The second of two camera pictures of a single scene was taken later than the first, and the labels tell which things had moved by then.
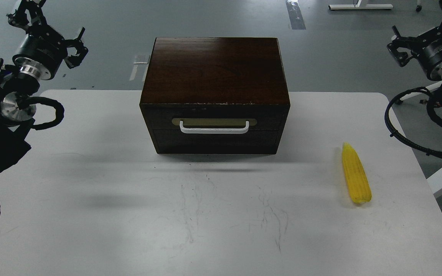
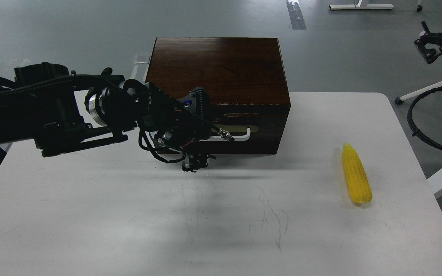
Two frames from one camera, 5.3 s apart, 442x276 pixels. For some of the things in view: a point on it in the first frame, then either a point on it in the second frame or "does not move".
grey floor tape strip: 296,16 does not move
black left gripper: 42,52 -> 172,123
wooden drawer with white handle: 217,129 does not move
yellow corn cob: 359,188 does not move
